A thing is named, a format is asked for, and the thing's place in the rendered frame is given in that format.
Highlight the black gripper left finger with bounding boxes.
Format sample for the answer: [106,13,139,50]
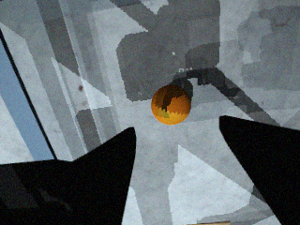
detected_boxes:
[0,127,137,225]

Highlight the translucent yellow ball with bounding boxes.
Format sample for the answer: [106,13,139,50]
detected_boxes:
[151,102,189,126]

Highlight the clear glass corner walls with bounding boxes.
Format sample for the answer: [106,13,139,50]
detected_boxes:
[0,0,148,161]

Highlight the dark brown ball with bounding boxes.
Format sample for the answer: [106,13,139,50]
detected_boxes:
[152,85,191,115]

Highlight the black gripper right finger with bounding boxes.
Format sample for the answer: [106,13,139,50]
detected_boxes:
[218,115,300,225]

